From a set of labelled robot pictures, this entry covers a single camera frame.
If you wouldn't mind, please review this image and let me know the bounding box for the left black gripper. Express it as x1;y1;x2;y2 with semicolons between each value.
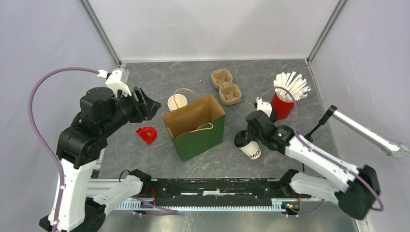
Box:
103;84;163;135

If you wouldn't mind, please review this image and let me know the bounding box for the stack of white paper cups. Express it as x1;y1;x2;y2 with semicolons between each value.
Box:
167;94;188;112

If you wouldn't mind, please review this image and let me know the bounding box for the stack of cardboard cup carriers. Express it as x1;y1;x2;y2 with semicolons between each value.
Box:
211;69;242;106

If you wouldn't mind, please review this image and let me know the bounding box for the green paper bag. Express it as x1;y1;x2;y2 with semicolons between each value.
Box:
162;88;225;162

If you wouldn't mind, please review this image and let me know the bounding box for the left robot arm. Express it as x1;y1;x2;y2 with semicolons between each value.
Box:
39;87;161;232

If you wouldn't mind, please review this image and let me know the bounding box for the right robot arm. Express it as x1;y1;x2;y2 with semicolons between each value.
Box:
246;110;385;220

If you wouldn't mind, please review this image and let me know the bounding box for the red D-shaped object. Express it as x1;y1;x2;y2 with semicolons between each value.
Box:
136;127;157;145

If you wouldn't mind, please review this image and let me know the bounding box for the red cup holder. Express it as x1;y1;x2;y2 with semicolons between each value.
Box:
271;93;294;120

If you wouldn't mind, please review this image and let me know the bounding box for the silver microphone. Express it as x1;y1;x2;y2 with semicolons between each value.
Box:
325;105;410;161

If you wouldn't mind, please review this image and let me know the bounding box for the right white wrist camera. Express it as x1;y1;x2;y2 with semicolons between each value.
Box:
254;97;273;117

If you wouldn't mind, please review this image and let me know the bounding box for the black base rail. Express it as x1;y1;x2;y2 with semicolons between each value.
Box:
137;178;300;207

